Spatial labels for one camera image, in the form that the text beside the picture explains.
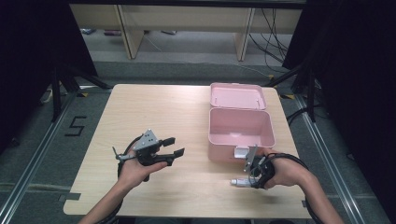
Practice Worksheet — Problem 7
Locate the black metal stand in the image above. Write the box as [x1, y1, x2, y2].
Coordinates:
[50, 63, 114, 123]
[265, 60, 318, 124]

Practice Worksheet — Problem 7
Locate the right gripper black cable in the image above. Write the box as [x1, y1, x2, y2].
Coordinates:
[267, 152, 325, 224]

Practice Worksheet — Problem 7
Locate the grey tape strip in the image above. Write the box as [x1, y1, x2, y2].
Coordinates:
[58, 192, 82, 203]

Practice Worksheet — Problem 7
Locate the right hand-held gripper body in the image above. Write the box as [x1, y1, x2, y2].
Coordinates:
[242, 144, 276, 189]

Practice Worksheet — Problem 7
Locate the light wooden desk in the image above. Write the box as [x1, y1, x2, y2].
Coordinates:
[68, 3, 304, 62]

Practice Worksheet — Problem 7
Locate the white tube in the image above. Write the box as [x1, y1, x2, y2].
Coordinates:
[230, 177, 254, 189]

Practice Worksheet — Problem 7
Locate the metal floor rail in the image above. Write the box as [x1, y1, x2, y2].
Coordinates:
[0, 90, 79, 224]
[293, 92, 369, 224]

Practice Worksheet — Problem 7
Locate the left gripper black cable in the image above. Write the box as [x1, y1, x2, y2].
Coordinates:
[102, 136, 143, 224]

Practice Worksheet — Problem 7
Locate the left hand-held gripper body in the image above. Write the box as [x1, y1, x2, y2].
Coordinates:
[112, 128, 176, 183]

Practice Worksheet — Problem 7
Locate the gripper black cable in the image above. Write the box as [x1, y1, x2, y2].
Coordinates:
[267, 152, 325, 224]
[102, 136, 143, 224]

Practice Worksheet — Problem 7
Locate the bundle of black cables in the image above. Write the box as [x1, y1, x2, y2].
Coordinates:
[247, 7, 290, 65]

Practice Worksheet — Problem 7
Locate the person's left hand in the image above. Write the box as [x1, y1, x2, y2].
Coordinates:
[118, 141, 169, 189]

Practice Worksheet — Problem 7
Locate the person's right hand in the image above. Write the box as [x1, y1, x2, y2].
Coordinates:
[261, 148, 313, 189]

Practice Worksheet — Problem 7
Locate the black curtain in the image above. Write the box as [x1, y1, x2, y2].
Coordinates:
[0, 0, 98, 155]
[280, 0, 396, 217]

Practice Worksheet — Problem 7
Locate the pink medicine box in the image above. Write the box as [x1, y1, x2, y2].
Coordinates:
[207, 81, 276, 163]

